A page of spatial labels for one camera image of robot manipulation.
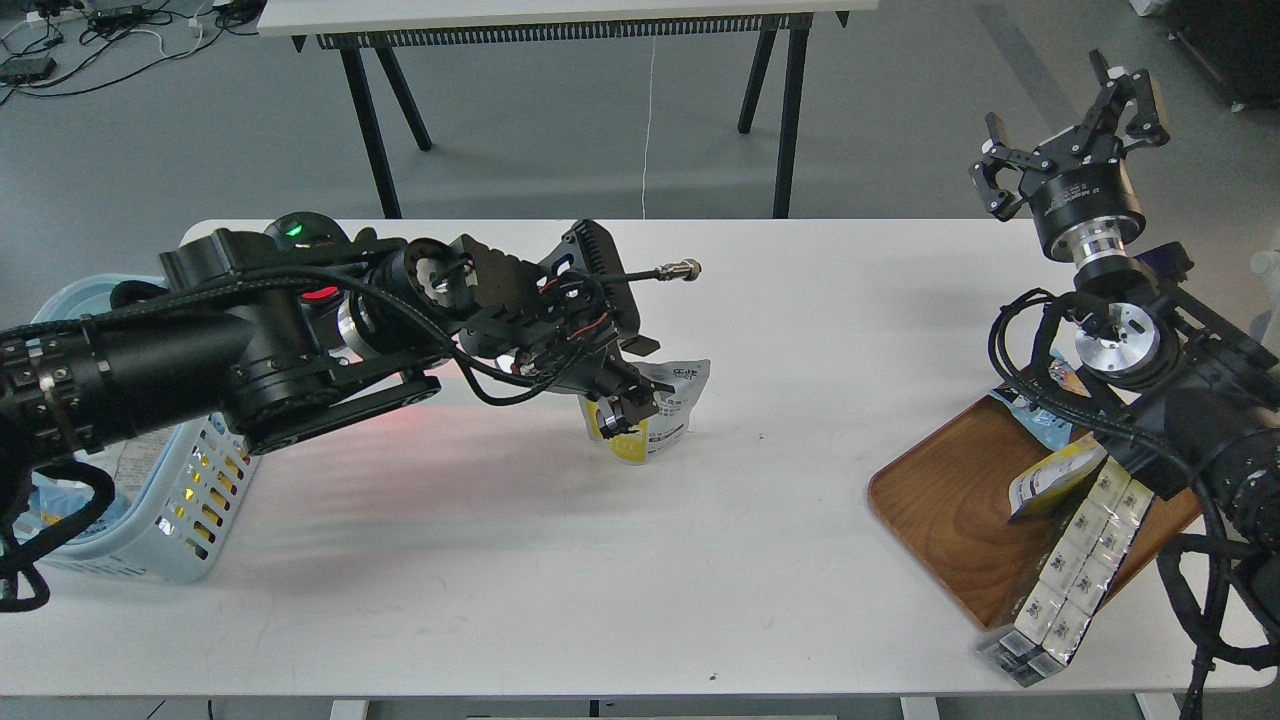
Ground blue snack bag in basket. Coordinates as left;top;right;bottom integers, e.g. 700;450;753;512
29;473;131;543

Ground black floor cables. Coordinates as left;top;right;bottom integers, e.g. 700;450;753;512
0;0;261;101

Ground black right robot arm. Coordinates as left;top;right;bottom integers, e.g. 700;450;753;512
969;50;1279;719

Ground black barcode scanner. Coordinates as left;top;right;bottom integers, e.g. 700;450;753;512
264;211;351;314

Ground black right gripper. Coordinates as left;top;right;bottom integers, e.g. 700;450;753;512
966;47;1172;272

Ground black leg background table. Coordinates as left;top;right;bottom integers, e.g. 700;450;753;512
256;1;874;219

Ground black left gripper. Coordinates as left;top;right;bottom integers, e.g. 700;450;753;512
549;334;675;439

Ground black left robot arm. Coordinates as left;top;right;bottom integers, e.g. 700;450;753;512
3;211;701;612

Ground white hanging cable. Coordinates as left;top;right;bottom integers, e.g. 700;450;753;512
640;35;658;219

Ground silver white cracker box pack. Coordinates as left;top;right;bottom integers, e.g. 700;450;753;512
977;459;1155;688

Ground yellow white snack pouch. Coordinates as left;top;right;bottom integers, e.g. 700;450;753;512
1007;433;1107;520
579;359;712;465

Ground light blue plastic basket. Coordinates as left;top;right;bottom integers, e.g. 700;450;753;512
3;274;256;582

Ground brown wooden tray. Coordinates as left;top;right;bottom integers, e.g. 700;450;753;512
867;389;1208;632

